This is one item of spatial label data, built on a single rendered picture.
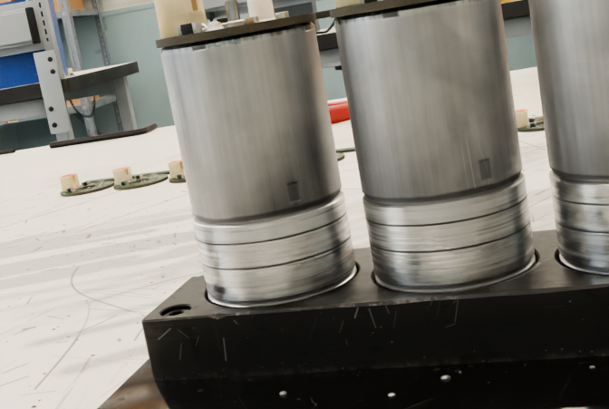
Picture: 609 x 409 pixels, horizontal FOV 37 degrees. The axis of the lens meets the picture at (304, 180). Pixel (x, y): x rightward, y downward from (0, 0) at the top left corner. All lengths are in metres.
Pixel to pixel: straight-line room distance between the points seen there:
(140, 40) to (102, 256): 4.50
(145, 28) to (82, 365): 4.59
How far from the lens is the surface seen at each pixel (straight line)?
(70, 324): 0.23
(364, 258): 0.15
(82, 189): 0.44
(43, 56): 2.69
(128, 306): 0.23
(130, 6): 4.79
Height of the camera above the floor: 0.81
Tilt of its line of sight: 10 degrees down
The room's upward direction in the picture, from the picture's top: 10 degrees counter-clockwise
